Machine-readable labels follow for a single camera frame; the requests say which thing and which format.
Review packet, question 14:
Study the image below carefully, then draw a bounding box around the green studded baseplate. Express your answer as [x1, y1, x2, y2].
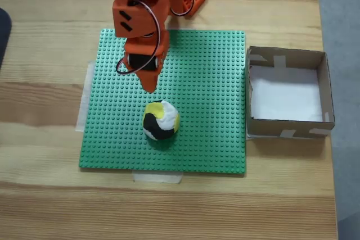
[78, 28, 248, 178]

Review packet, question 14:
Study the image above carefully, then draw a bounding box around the black white yellow ball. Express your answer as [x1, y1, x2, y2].
[142, 99, 181, 142]

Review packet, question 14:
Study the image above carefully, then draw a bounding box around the brown cardboard box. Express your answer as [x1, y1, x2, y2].
[246, 46, 336, 139]

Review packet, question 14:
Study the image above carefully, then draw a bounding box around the masking tape strip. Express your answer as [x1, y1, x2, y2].
[75, 60, 96, 133]
[131, 171, 185, 184]

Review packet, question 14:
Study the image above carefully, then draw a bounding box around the black rounded object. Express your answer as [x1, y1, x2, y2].
[0, 7, 14, 70]

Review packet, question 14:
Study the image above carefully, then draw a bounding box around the gripper servo cable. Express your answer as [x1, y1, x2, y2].
[116, 0, 161, 74]

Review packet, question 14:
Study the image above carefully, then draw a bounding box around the white paper sheet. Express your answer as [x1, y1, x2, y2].
[249, 65, 323, 123]

